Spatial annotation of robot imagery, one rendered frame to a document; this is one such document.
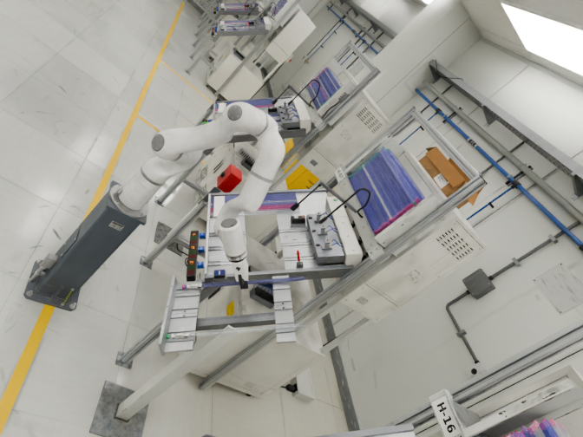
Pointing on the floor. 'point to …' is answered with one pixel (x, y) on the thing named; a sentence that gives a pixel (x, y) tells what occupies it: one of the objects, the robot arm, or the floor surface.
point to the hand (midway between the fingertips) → (244, 283)
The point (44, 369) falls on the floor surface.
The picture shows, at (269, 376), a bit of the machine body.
